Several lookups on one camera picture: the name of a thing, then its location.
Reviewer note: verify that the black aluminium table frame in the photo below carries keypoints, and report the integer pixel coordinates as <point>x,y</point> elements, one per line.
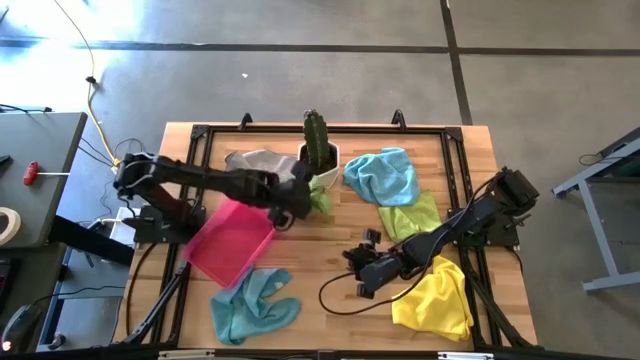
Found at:
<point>375,129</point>

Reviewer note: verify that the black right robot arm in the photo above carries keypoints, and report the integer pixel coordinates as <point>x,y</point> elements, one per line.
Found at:
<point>450,230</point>

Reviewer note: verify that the black computer mouse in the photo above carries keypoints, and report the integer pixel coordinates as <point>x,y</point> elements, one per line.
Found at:
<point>22,325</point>

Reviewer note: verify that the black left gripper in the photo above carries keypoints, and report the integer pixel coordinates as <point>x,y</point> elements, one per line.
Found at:
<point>295,197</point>

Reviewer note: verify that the yellow microfiber towel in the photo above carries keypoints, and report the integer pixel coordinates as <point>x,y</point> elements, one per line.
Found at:
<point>435,305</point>

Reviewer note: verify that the black support beam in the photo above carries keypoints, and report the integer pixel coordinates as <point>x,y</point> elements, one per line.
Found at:
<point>85,240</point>

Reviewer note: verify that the grey microfiber towel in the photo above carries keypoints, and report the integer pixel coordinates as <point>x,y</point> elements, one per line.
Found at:
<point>260,162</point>

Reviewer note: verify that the green microfiber towel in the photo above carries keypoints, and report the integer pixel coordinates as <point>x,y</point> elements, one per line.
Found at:
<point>321,200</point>
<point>410,220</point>

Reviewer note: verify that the beige tape roll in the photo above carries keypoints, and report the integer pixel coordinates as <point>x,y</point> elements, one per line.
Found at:
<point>16,220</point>

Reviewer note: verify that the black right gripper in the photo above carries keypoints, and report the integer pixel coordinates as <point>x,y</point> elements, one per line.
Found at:
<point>372,267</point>

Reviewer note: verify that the grey metal table frame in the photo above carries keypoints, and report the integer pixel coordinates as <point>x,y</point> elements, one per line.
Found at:
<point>596,230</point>

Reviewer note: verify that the silver aluminium bracket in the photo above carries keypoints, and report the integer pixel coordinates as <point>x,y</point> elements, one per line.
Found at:
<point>185,355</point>
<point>465,356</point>

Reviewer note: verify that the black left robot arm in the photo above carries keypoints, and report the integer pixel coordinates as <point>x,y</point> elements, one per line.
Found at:
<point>200,175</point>

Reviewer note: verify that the pink plastic bin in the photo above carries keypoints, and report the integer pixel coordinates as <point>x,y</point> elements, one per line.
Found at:
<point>230,242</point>

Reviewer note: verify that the light blue microfiber towel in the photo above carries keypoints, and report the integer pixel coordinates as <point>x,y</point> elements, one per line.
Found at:
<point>382,175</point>

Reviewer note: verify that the green cactus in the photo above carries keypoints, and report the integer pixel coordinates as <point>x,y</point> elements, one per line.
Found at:
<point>316,140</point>

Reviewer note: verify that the white box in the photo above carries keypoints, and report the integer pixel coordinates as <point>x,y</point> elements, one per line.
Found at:
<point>117,232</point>

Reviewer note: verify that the grey side table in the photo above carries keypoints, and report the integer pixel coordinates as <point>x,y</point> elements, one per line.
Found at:
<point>45,150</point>

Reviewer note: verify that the teal microfiber towel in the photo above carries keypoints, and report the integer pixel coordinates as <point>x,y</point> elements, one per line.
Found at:
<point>250,310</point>

